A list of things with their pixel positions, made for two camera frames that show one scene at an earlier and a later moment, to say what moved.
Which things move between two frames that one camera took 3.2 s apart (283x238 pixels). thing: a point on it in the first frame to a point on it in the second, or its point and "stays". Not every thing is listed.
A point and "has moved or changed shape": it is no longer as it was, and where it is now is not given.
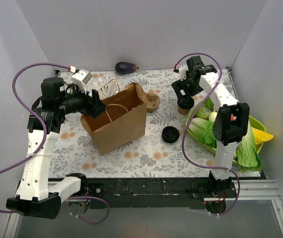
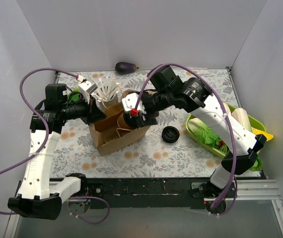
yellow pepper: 260,136 stays
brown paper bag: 122,122 has moved or changed shape
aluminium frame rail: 266,190 stays
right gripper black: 184,90 to 143,118
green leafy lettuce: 203,130 stays
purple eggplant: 122,68 stays
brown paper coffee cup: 183,111 to 122,123
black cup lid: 170,134 stays
